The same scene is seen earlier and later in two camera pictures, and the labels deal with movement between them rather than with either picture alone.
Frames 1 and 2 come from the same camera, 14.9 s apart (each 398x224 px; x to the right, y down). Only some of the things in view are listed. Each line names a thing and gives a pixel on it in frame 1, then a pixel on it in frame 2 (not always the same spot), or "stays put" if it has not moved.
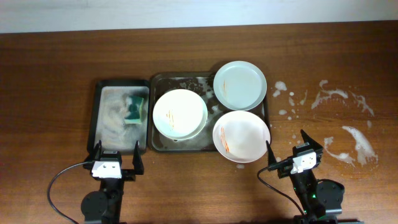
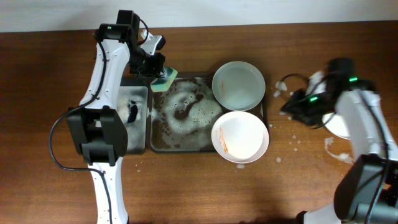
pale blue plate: (239, 85) stays put
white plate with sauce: (180, 114) → (337, 124)
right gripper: (319, 149) → (302, 102)
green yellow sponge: (134, 112) → (167, 76)
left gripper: (138, 166) → (156, 69)
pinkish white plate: (241, 137) stays put
